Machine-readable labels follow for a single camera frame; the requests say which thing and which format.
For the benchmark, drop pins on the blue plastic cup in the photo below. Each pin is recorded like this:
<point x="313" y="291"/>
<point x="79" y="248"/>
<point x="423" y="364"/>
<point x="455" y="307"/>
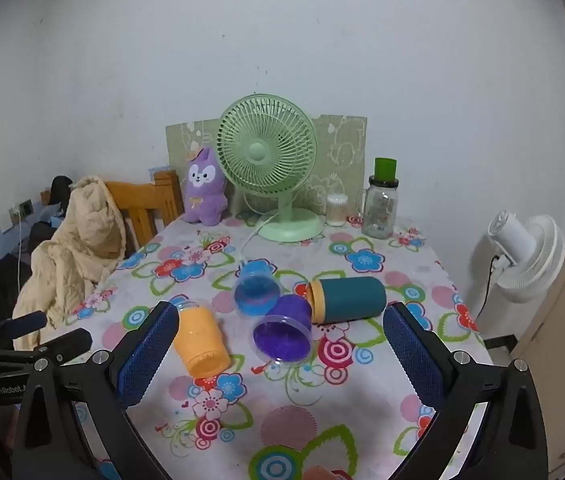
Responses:
<point x="257" y="290"/>

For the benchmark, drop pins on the white standing fan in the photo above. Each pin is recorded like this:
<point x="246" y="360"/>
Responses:
<point x="532" y="255"/>

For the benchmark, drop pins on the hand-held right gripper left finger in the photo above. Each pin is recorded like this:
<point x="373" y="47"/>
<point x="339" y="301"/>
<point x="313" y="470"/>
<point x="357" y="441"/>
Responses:
<point x="146" y="357"/>

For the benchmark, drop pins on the beige quilted blanket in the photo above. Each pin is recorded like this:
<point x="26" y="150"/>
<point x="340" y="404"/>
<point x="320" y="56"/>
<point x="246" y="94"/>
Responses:
<point x="77" y="250"/>

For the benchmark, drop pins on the purple plush toy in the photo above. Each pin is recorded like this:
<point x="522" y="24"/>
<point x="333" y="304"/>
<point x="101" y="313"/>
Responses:
<point x="205" y="195"/>

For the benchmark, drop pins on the cotton swab container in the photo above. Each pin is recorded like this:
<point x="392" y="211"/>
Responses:
<point x="336" y="210"/>

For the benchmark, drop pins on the floral tablecloth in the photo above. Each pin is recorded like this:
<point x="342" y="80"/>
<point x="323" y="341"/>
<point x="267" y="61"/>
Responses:
<point x="362" y="385"/>

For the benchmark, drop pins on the purple plastic cup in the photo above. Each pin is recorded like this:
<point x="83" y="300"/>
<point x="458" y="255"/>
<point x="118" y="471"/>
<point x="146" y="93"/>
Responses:
<point x="282" y="335"/>

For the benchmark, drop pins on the orange plastic cup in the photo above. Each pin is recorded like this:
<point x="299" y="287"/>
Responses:
<point x="200" y="340"/>

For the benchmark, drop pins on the green desk fan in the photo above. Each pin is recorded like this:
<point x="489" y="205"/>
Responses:
<point x="257" y="152"/>

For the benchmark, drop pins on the wall power outlet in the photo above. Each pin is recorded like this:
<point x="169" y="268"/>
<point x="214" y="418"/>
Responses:
<point x="23" y="208"/>

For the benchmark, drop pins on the glass jar with green lid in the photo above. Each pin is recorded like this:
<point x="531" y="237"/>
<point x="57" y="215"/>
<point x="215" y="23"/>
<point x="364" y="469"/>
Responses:
<point x="380" y="210"/>

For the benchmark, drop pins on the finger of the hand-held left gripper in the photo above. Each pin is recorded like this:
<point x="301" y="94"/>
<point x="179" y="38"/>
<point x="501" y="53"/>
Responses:
<point x="27" y="321"/>
<point x="70" y="341"/>

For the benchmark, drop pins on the wooden chair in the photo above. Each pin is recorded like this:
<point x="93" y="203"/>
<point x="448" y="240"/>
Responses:
<point x="137" y="205"/>

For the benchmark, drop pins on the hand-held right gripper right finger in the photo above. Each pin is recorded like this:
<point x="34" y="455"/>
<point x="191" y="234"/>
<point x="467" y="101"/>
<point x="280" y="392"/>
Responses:
<point x="414" y="357"/>

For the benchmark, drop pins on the dark clothes pile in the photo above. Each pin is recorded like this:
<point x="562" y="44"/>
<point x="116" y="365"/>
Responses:
<point x="2" y="285"/>

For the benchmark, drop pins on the green patterned board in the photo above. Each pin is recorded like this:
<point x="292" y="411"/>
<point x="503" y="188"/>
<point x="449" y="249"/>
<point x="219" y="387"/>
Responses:
<point x="347" y="145"/>

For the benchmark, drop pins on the teal cup with cream rim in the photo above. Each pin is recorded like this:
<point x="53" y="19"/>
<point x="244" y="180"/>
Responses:
<point x="350" y="300"/>

